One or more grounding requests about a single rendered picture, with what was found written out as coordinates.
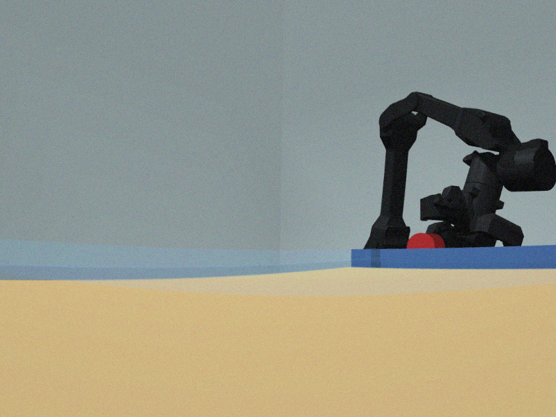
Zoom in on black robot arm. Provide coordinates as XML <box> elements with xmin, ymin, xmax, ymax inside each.
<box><xmin>363</xmin><ymin>92</ymin><xmax>556</xmax><ymax>249</ymax></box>

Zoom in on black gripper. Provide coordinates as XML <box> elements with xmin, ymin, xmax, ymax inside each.
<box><xmin>426</xmin><ymin>182</ymin><xmax>524</xmax><ymax>248</ymax></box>

